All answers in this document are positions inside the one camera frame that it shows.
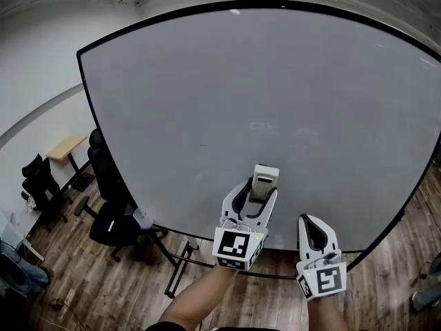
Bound small black office chair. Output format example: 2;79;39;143
21;153;70;232

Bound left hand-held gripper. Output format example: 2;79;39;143
212;177;279;272

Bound tall black office chair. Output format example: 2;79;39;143
74;128;170;262

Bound person's black shorts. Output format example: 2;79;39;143
144;323;214;331

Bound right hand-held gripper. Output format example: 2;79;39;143
296;214;347;301

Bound black-framed whiteboard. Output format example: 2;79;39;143
76;0;441;274

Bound white covered table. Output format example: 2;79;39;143
0;212;46;262

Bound small wooden side table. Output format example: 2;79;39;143
46;134;94;191

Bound person's left forearm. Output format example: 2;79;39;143
158;265;239;331

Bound beige whiteboard eraser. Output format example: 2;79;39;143
249;163;280;203

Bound person's right forearm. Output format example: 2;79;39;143
306;293;353;331

